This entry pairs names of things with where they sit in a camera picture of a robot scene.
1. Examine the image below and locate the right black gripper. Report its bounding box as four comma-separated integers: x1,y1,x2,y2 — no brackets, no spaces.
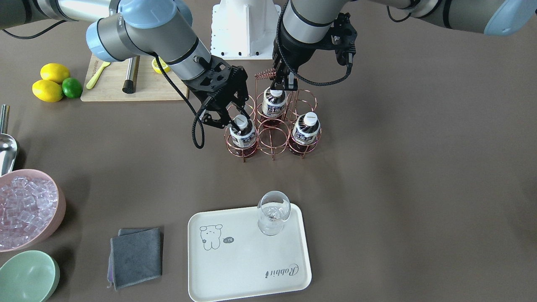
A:
185,55,250,129

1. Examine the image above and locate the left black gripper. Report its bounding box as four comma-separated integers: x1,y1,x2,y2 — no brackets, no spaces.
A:
271,12,357,91

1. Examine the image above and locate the copper wire bottle basket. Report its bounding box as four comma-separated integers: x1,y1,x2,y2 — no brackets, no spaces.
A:
224,70,322,162

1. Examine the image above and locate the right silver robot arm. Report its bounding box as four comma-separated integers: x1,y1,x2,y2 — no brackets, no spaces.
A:
0,0,249,128

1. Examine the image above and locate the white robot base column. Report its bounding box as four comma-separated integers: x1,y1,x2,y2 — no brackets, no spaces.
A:
210,0,282,60

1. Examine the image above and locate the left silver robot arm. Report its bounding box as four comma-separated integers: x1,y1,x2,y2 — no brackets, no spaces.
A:
270,0,536,96

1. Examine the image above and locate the tea bottle white cap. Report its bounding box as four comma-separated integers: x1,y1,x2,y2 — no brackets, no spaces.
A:
289,112,321,156

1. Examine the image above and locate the half lemon slice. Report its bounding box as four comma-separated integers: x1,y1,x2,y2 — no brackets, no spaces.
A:
151,57,171,74

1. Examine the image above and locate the bamboo cutting board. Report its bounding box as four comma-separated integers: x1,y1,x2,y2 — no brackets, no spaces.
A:
81,56,182,102

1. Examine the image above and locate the clear wine glass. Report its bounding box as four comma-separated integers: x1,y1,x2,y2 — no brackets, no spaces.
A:
257,190,291,236

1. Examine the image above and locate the steel muddler black tip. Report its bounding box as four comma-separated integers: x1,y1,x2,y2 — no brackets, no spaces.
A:
122,56,140,94

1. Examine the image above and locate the white rabbit tray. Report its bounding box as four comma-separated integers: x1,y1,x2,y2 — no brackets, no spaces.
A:
188,204,312,302

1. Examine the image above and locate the yellow plastic knife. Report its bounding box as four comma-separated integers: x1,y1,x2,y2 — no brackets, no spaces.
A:
86,61,111,90

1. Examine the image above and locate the green lime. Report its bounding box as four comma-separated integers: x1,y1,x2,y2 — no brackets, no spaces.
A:
61,77,83,98

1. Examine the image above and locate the grey folded cloth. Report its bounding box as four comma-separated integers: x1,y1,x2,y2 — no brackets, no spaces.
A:
107,227,162,291

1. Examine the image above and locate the yellow lemon far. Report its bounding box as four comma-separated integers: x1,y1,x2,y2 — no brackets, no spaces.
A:
40,63,70,84

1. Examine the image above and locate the yellow lemon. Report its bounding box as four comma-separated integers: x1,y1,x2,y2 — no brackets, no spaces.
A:
40,63,70,84
32,80,64,102

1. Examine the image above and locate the yellow lemon near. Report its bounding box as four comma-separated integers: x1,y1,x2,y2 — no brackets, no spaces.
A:
32,80,64,102

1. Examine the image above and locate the pink bowl of ice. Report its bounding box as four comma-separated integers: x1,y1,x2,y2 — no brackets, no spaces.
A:
0,169,66,252

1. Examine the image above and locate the steel ice scoop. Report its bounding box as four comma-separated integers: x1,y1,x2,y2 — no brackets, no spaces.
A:
0,104,18,176

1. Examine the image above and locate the green empty bowl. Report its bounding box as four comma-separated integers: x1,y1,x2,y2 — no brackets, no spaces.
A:
0,250,60,302

